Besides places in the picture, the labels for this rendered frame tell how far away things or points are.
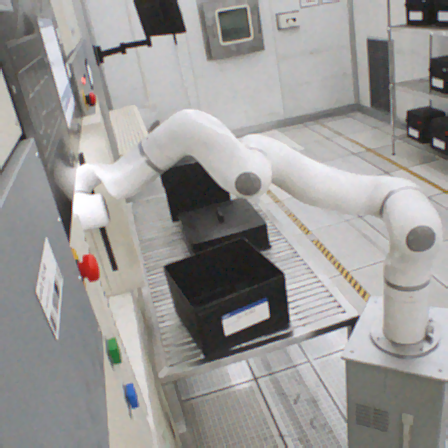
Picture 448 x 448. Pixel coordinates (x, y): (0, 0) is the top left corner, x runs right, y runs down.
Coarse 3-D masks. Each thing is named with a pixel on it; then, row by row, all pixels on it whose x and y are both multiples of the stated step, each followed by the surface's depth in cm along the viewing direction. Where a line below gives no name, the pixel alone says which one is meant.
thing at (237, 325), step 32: (192, 256) 149; (224, 256) 154; (256, 256) 147; (192, 288) 153; (224, 288) 155; (256, 288) 129; (192, 320) 129; (224, 320) 128; (256, 320) 133; (288, 320) 138
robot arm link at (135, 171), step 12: (132, 156) 106; (144, 156) 105; (84, 168) 117; (96, 168) 113; (108, 168) 111; (120, 168) 108; (132, 168) 107; (144, 168) 106; (156, 168) 106; (84, 180) 119; (96, 180) 120; (108, 180) 109; (120, 180) 108; (132, 180) 108; (144, 180) 109; (120, 192) 110; (132, 192) 111
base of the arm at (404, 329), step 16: (384, 288) 119; (384, 304) 121; (400, 304) 115; (416, 304) 114; (384, 320) 123; (400, 320) 118; (416, 320) 117; (432, 320) 126; (384, 336) 125; (400, 336) 120; (416, 336) 119; (432, 336) 122; (400, 352) 119; (416, 352) 118
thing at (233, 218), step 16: (208, 208) 195; (224, 208) 192; (240, 208) 190; (192, 224) 184; (208, 224) 182; (224, 224) 180; (240, 224) 178; (256, 224) 176; (192, 240) 173; (208, 240) 171; (224, 240) 173; (256, 240) 176
